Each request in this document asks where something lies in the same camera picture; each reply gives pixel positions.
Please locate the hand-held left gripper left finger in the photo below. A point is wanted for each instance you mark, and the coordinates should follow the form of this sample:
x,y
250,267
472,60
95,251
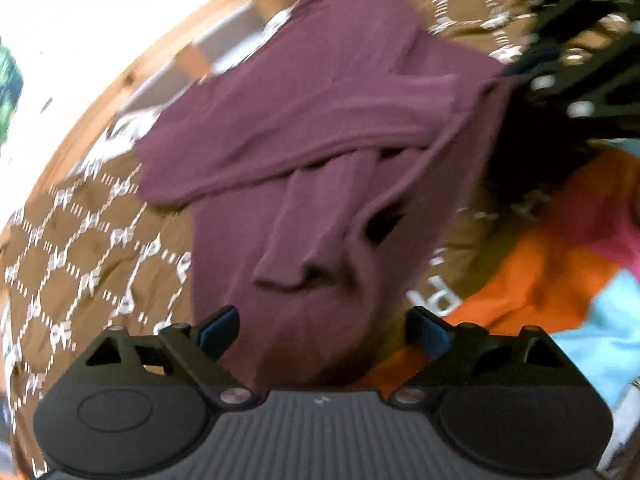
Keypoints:
x,y
220,330

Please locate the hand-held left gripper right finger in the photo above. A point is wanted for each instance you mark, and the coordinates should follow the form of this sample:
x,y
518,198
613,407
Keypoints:
x,y
425,327

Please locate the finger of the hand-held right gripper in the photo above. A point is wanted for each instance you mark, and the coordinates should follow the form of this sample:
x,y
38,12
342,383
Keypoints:
x,y
585,20
590,92

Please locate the maroon long-sleeve shirt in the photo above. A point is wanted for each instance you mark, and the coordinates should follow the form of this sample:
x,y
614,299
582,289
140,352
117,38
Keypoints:
x,y
325,125

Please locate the orange and blue colour-block sheet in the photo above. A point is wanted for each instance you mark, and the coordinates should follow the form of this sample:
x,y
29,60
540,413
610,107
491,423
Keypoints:
x,y
550,270

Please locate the brown patterned blanket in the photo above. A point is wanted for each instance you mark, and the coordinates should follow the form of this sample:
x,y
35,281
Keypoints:
x,y
90,240

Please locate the wooden bed frame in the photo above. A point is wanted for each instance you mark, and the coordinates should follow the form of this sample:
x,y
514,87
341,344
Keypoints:
x,y
145,70

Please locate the cartoon girl wall poster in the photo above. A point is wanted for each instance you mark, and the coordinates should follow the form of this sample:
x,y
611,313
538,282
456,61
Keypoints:
x,y
10,85

